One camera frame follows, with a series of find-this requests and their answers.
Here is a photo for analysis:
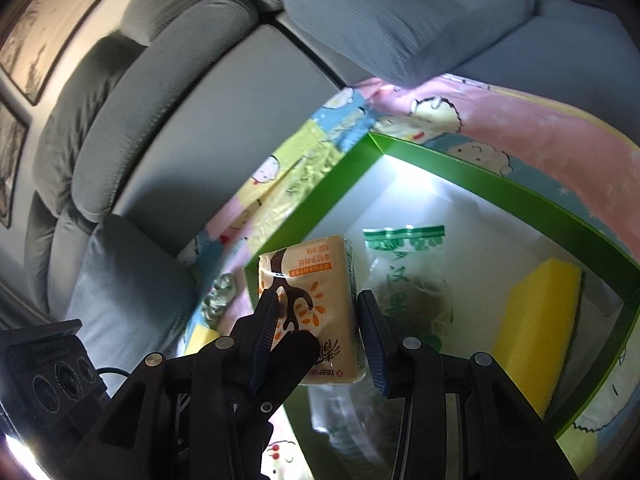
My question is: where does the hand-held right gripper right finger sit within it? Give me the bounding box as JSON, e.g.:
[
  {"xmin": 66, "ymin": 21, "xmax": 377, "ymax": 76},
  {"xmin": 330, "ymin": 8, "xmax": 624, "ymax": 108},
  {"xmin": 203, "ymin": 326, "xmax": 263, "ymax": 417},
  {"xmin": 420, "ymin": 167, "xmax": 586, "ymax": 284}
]
[{"xmin": 356, "ymin": 289, "xmax": 576, "ymax": 480}]

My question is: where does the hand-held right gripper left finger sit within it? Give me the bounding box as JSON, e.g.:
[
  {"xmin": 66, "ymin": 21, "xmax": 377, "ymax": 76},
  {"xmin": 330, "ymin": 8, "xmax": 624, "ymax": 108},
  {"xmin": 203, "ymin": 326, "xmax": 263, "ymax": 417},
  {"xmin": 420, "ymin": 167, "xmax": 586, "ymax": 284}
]
[{"xmin": 65, "ymin": 290, "xmax": 321, "ymax": 480}]

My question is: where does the grey-green knitted cloth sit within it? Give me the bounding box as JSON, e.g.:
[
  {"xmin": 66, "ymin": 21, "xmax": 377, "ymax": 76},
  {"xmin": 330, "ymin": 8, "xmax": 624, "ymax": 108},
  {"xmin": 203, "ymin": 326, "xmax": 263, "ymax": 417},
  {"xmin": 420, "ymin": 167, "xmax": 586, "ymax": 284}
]
[{"xmin": 201, "ymin": 272, "xmax": 238, "ymax": 323}]

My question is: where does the yellow green scouring sponge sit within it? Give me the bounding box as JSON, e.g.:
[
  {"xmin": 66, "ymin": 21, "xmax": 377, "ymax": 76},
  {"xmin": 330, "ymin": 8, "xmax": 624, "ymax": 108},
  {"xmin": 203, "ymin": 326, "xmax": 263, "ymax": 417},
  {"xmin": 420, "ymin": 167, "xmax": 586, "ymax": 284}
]
[
  {"xmin": 187, "ymin": 322, "xmax": 223, "ymax": 358},
  {"xmin": 492, "ymin": 258, "xmax": 583, "ymax": 411}
]

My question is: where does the clear green-printed plastic bag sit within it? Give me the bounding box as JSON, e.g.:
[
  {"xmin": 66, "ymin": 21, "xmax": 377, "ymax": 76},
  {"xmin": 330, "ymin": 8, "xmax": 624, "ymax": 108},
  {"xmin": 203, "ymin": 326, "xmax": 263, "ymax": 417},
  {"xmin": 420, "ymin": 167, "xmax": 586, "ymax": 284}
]
[{"xmin": 362, "ymin": 224, "xmax": 457, "ymax": 356}]

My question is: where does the orange white tissue pack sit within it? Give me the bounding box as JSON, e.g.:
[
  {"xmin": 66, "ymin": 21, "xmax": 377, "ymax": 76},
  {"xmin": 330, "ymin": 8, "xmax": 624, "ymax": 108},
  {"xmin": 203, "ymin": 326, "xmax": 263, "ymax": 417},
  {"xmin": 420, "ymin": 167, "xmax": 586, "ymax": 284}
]
[{"xmin": 243, "ymin": 232, "xmax": 368, "ymax": 386}]

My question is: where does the green cardboard box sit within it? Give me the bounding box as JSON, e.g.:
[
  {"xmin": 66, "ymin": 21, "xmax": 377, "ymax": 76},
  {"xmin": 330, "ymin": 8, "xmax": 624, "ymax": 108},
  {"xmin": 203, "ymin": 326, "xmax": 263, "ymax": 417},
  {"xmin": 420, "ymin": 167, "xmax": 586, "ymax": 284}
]
[{"xmin": 245, "ymin": 132, "xmax": 640, "ymax": 480}]

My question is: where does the small grey pillow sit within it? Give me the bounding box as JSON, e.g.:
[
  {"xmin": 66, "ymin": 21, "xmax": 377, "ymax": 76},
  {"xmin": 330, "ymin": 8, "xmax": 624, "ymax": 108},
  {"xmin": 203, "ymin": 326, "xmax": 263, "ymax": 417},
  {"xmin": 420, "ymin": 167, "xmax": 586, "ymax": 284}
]
[{"xmin": 65, "ymin": 215, "xmax": 198, "ymax": 361}]

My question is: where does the grey sofa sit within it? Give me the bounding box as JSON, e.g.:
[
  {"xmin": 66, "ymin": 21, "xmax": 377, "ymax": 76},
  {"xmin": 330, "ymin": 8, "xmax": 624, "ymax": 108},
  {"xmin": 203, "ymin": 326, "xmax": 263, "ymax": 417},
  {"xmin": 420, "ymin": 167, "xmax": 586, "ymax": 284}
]
[{"xmin": 22, "ymin": 0, "xmax": 640, "ymax": 331}]

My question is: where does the colourful cartoon printed blanket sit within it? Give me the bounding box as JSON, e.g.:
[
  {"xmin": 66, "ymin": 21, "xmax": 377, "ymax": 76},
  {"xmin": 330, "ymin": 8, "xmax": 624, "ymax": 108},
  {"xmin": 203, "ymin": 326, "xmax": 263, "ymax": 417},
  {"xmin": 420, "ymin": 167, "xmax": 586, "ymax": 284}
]
[{"xmin": 177, "ymin": 74, "xmax": 640, "ymax": 480}]

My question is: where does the large grey pillow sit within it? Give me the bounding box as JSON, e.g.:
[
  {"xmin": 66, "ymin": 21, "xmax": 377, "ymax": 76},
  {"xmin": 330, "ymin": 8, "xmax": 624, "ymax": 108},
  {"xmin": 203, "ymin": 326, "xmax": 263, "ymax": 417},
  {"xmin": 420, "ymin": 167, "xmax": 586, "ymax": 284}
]
[{"xmin": 282, "ymin": 0, "xmax": 538, "ymax": 88}]

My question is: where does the black cable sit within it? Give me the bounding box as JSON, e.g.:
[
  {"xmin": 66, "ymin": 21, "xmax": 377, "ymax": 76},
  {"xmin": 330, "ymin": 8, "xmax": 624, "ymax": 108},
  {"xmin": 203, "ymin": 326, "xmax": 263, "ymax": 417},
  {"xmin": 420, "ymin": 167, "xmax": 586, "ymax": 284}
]
[{"xmin": 96, "ymin": 367, "xmax": 135, "ymax": 387}]

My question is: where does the large framed wall picture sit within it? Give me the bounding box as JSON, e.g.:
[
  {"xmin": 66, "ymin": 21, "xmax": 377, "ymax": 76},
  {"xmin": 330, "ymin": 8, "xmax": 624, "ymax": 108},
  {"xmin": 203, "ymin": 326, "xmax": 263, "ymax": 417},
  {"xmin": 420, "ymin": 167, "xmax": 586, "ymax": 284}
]
[{"xmin": 0, "ymin": 0, "xmax": 141, "ymax": 106}]

